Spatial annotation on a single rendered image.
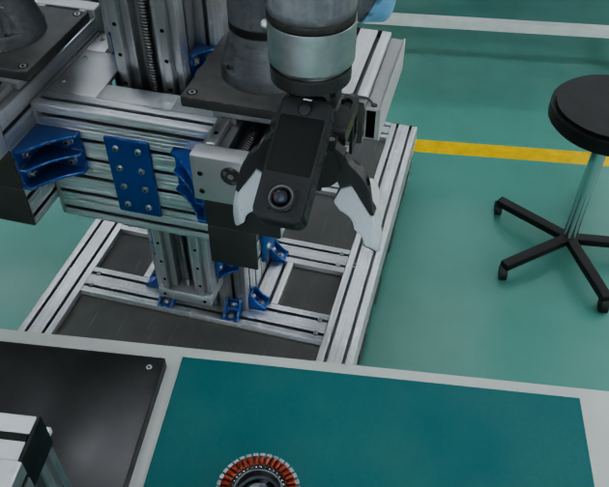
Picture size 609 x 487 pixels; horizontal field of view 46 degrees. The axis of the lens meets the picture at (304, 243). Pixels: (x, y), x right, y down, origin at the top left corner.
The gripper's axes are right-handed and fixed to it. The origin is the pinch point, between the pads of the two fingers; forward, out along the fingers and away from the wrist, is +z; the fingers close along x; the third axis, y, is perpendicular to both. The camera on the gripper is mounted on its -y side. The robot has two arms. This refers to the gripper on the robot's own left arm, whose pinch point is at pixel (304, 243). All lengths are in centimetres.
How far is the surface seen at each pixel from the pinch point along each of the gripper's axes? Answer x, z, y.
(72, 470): 29.1, 38.3, -13.0
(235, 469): 7.4, 36.5, -7.9
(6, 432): 20.1, 3.9, -25.9
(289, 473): 0.3, 36.9, -6.5
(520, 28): -28, 97, 244
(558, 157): -49, 115, 182
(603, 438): -41, 40, 12
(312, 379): 1.7, 40.3, 11.2
